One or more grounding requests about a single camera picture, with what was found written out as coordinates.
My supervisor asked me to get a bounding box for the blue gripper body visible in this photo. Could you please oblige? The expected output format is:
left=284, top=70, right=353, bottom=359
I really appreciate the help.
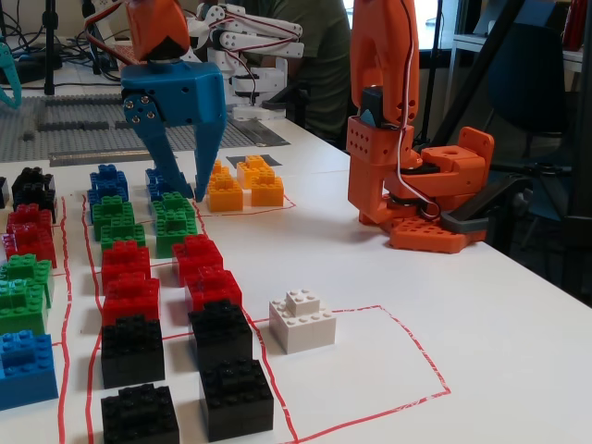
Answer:
left=120, top=62, right=228, bottom=130

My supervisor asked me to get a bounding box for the long grey brick wall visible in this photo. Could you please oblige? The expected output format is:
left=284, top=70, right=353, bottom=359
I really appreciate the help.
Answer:
left=43, top=93, right=125, bottom=108
left=36, top=118, right=111, bottom=133

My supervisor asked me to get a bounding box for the blue toy brick block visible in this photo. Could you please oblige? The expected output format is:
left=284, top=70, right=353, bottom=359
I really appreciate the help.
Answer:
left=87, top=178, right=130, bottom=207
left=0, top=329, right=60, bottom=412
left=90, top=164, right=127, bottom=184
left=144, top=166, right=194, bottom=201

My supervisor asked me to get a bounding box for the black tripod stand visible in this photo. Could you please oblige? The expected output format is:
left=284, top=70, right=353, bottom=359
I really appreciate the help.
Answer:
left=429, top=0, right=531, bottom=149

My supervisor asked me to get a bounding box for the person in green shirt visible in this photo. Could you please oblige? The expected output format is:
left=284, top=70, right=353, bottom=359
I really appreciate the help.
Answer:
left=240, top=0, right=355, bottom=142

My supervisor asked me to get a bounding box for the dark blue chair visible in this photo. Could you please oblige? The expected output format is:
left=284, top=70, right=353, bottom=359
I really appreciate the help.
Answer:
left=488, top=22, right=569, bottom=138

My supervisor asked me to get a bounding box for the grey table clamp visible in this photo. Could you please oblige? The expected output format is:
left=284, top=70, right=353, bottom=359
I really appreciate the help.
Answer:
left=438, top=174, right=533, bottom=242

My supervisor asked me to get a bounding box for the red cylinder object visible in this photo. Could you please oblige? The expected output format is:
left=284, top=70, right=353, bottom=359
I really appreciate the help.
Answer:
left=561, top=0, right=585, bottom=51

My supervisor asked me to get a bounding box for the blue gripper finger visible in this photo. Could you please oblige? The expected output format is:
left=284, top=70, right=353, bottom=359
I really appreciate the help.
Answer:
left=121, top=90, right=194, bottom=199
left=192, top=116, right=228, bottom=203

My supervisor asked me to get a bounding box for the grey tape patch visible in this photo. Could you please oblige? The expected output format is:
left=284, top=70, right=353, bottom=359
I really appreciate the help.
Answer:
left=225, top=154, right=284, bottom=170

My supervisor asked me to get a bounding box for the green toy brick block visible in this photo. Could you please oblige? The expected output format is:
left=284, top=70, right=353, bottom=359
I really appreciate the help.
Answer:
left=99, top=216, right=147, bottom=254
left=0, top=279, right=50, bottom=337
left=92, top=193, right=135, bottom=228
left=0, top=253, right=55, bottom=302
left=155, top=215, right=199, bottom=259
left=150, top=191, right=189, bottom=223

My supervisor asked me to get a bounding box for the grey studded baseplate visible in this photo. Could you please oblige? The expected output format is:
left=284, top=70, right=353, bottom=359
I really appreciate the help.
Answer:
left=0, top=94, right=292, bottom=164

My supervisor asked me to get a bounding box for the teal robot gripper claw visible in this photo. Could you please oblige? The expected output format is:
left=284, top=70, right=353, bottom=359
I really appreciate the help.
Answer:
left=0, top=35, right=23, bottom=111

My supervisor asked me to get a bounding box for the white toy brick block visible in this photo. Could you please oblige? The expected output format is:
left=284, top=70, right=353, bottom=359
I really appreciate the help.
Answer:
left=268, top=288, right=338, bottom=356

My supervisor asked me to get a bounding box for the black toy brick block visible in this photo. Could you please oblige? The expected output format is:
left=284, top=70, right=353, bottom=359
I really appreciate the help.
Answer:
left=100, top=383, right=180, bottom=444
left=100, top=314, right=167, bottom=389
left=188, top=299, right=254, bottom=371
left=20, top=166, right=55, bottom=191
left=11, top=178, right=57, bottom=223
left=198, top=358, right=275, bottom=443

